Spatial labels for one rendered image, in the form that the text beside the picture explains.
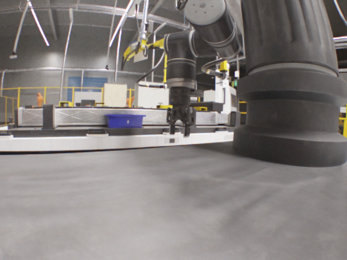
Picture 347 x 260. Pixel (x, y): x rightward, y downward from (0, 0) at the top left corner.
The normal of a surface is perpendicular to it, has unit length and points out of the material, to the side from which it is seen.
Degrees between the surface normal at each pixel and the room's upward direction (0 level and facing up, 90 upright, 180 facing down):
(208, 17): 97
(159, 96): 90
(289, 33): 90
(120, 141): 90
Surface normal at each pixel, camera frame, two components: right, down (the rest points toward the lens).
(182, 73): 0.12, 0.10
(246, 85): -0.98, -0.02
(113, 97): 0.48, 0.09
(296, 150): -0.58, 0.06
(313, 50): -0.29, 0.07
